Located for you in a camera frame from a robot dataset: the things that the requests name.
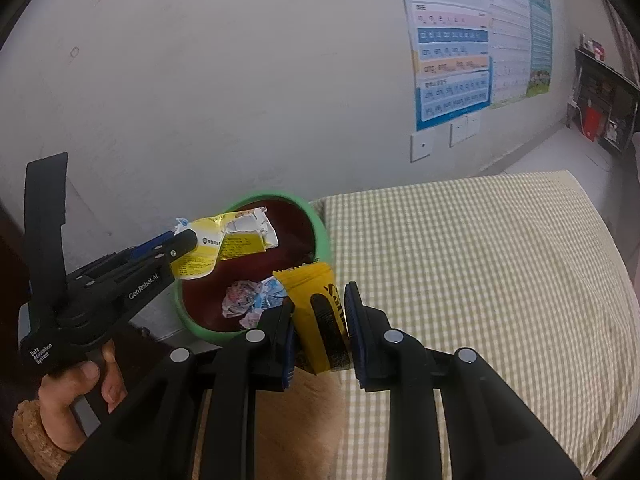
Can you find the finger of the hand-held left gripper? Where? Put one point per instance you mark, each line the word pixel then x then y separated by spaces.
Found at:
pixel 152 244
pixel 180 245

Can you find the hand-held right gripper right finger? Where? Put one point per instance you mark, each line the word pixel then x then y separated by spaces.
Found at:
pixel 356 340

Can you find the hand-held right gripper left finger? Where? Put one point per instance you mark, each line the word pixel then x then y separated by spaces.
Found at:
pixel 287 350

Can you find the blue white plastic wrapper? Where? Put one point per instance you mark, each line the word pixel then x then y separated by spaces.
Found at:
pixel 270 300

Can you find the light yellow white wrapper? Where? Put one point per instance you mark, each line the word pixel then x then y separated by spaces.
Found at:
pixel 235 245

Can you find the yellow black snack wrapper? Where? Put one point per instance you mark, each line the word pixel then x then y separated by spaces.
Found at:
pixel 310 285

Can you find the green round bin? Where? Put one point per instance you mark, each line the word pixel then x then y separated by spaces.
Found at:
pixel 292 225

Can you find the person's left forearm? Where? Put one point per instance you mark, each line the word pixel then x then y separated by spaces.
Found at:
pixel 35 450

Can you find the person's left hand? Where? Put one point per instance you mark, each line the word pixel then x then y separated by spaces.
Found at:
pixel 62 405

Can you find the red floor bin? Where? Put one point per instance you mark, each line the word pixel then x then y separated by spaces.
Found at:
pixel 591 123

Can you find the dark desk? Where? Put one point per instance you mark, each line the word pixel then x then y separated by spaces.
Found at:
pixel 610 85

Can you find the white red box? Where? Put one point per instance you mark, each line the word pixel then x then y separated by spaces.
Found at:
pixel 592 46

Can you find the patterned curtain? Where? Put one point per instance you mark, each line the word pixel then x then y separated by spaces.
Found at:
pixel 622 35

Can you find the single white wall socket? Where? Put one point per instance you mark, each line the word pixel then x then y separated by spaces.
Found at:
pixel 422 147

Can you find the blue alphabet wall poster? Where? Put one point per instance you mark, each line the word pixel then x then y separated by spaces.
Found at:
pixel 450 60

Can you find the white chart wall poster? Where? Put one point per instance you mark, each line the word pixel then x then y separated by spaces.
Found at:
pixel 507 35

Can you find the green chart wall poster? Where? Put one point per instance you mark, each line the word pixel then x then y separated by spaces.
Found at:
pixel 540 40

